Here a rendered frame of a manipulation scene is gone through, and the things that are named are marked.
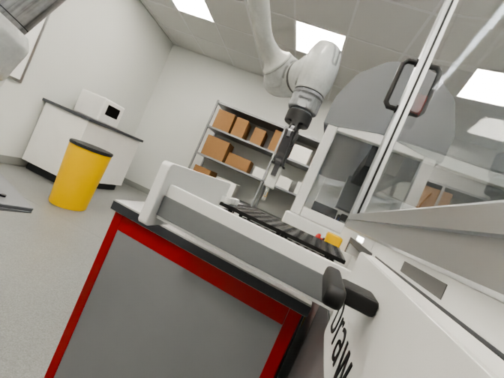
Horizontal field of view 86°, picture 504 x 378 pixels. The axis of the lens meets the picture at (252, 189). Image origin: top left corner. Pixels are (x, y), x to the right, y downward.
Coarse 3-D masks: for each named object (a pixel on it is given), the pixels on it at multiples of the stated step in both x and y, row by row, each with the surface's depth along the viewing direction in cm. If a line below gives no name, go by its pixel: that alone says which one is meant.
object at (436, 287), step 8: (408, 264) 21; (408, 272) 20; (416, 272) 19; (424, 272) 18; (416, 280) 18; (424, 280) 17; (432, 280) 16; (440, 280) 15; (424, 288) 17; (432, 288) 16; (440, 288) 15; (440, 296) 15
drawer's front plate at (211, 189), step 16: (160, 176) 44; (176, 176) 46; (192, 176) 51; (208, 176) 58; (160, 192) 44; (192, 192) 54; (208, 192) 61; (224, 192) 69; (144, 208) 44; (160, 224) 48
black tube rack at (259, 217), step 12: (240, 216) 54; (252, 216) 46; (264, 216) 55; (264, 228) 61; (276, 228) 44; (288, 228) 52; (300, 240) 43; (312, 240) 49; (324, 252) 42; (336, 252) 48
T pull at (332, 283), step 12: (324, 276) 22; (336, 276) 20; (324, 288) 18; (336, 288) 16; (348, 288) 18; (360, 288) 20; (324, 300) 16; (336, 300) 16; (348, 300) 18; (360, 300) 18; (372, 300) 18; (360, 312) 18; (372, 312) 18
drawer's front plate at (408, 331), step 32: (384, 288) 18; (352, 320) 23; (384, 320) 16; (416, 320) 12; (448, 320) 12; (352, 352) 19; (384, 352) 14; (416, 352) 11; (448, 352) 9; (480, 352) 9
